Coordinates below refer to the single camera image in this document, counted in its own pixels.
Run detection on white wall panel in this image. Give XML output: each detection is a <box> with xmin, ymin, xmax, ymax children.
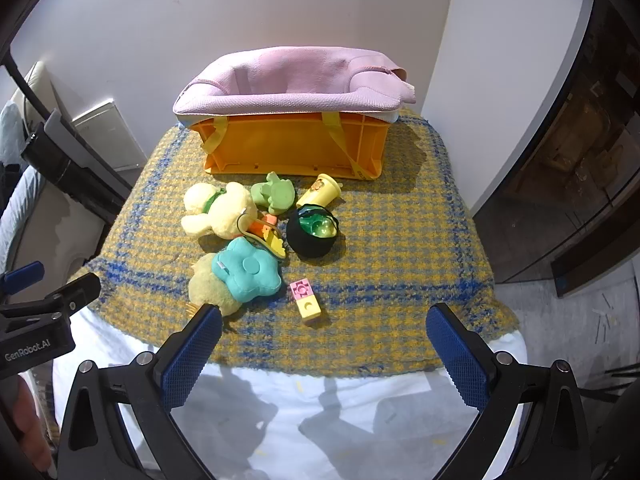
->
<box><xmin>71</xmin><ymin>100</ymin><xmax>149</xmax><ymax>174</ymax></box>

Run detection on pale yellow plush toy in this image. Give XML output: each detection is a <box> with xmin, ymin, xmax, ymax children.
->
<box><xmin>187</xmin><ymin>252</ymin><xmax>242</xmax><ymax>333</ymax></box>

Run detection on pink fabric bag yellow straps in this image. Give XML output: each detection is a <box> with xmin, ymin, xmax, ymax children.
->
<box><xmin>172</xmin><ymin>46</ymin><xmax>417</xmax><ymax>181</ymax></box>

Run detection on green plastic toy piece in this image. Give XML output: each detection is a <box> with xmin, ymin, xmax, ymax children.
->
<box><xmin>299</xmin><ymin>211</ymin><xmax>336</xmax><ymax>239</ymax></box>

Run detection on yellow duck plush orange feet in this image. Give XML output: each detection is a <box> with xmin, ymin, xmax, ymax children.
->
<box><xmin>180</xmin><ymin>181</ymin><xmax>281</xmax><ymax>242</ymax></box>

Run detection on teal flower plush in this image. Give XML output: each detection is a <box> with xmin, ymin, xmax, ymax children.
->
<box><xmin>212</xmin><ymin>237</ymin><xmax>284</xmax><ymax>304</ymax></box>

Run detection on dark wooden cabinet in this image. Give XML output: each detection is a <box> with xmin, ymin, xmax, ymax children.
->
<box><xmin>472</xmin><ymin>0</ymin><xmax>640</xmax><ymax>297</ymax></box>

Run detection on black toy pot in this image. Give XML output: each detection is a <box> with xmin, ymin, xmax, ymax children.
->
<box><xmin>286</xmin><ymin>203</ymin><xmax>340</xmax><ymax>260</ymax></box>

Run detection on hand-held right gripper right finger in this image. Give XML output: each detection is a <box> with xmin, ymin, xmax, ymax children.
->
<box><xmin>425</xmin><ymin>302</ymin><xmax>593</xmax><ymax>480</ymax></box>

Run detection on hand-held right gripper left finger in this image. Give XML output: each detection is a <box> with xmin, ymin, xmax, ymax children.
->
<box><xmin>57</xmin><ymin>304</ymin><xmax>223</xmax><ymax>480</ymax></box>

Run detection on black stand pole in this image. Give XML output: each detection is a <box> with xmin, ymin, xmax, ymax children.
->
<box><xmin>0</xmin><ymin>50</ymin><xmax>134</xmax><ymax>222</ymax></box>

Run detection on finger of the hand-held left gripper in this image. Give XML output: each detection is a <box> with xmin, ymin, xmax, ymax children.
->
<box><xmin>0</xmin><ymin>272</ymin><xmax>102</xmax><ymax>322</ymax></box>
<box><xmin>0</xmin><ymin>261</ymin><xmax>46</xmax><ymax>297</ymax></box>

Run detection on yellow flower print cup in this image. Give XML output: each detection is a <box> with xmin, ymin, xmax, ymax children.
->
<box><xmin>296</xmin><ymin>173</ymin><xmax>344</xmax><ymax>209</ymax></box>

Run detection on light blue cloth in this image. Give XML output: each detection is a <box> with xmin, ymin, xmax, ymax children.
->
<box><xmin>0</xmin><ymin>100</ymin><xmax>46</xmax><ymax>261</ymax></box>

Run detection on pink yellow toy block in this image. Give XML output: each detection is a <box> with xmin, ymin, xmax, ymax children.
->
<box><xmin>289</xmin><ymin>278</ymin><xmax>323</xmax><ymax>320</ymax></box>

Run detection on beige cushion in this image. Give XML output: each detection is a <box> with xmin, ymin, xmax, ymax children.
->
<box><xmin>10</xmin><ymin>60</ymin><xmax>60</xmax><ymax>128</ymax></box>

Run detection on yellow blue checked blanket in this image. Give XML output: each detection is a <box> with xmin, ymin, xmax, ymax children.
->
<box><xmin>67</xmin><ymin>106</ymin><xmax>521</xmax><ymax>379</ymax></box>

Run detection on person's left hand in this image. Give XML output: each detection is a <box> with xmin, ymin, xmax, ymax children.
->
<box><xmin>0</xmin><ymin>374</ymin><xmax>53</xmax><ymax>472</ymax></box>

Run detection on green frog toy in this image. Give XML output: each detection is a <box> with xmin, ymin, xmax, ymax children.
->
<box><xmin>250</xmin><ymin>171</ymin><xmax>295</xmax><ymax>215</ymax></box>

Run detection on white bed sheet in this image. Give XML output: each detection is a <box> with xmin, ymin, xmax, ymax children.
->
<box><xmin>50</xmin><ymin>305</ymin><xmax>532</xmax><ymax>480</ymax></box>

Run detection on orange plastic crate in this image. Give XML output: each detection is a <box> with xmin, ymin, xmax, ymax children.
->
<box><xmin>189</xmin><ymin>111</ymin><xmax>397</xmax><ymax>181</ymax></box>

